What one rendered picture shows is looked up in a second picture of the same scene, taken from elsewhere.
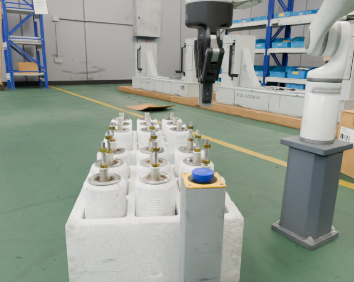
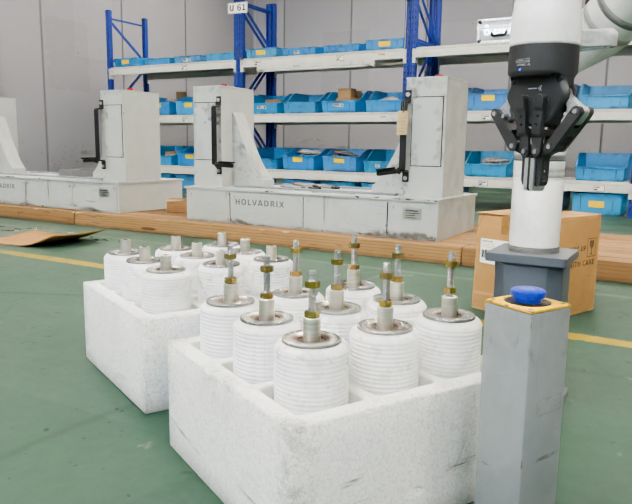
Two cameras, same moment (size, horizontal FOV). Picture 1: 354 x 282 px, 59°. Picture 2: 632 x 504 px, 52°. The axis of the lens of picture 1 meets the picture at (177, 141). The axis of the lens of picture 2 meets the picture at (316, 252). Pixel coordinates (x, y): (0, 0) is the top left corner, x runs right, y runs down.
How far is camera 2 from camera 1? 51 cm
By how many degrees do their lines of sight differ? 26
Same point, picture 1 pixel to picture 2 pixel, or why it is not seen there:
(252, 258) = not seen: hidden behind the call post
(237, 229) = not seen: hidden behind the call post
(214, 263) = (555, 428)
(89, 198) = (307, 375)
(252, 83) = (260, 178)
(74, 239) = (303, 452)
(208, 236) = (550, 385)
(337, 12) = (583, 62)
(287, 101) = (339, 208)
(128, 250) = (380, 457)
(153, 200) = (403, 361)
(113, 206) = (344, 383)
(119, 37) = not seen: outside the picture
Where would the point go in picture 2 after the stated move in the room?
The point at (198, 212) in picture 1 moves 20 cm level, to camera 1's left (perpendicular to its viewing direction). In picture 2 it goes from (542, 350) to (393, 374)
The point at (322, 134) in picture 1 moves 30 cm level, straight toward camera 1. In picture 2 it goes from (549, 238) to (627, 268)
